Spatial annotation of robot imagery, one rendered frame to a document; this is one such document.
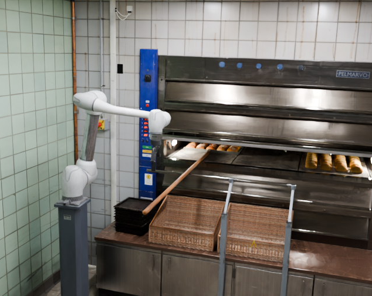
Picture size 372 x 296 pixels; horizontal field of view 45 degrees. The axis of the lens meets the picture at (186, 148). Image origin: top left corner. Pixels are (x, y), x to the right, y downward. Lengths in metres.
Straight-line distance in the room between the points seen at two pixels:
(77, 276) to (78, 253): 0.19
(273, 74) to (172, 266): 1.77
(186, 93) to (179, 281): 1.58
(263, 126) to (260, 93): 0.28
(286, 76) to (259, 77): 0.22
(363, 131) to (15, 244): 2.90
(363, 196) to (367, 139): 0.47
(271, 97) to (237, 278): 1.48
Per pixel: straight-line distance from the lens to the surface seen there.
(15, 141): 3.74
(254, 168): 3.96
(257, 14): 3.85
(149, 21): 4.08
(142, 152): 4.17
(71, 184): 3.47
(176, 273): 3.85
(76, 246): 3.61
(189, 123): 4.00
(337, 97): 3.83
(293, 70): 3.82
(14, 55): 3.70
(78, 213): 3.52
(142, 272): 3.96
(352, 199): 3.98
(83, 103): 3.35
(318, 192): 3.97
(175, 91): 4.01
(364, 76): 3.83
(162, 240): 3.82
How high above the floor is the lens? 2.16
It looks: 12 degrees down
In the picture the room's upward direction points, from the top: 2 degrees clockwise
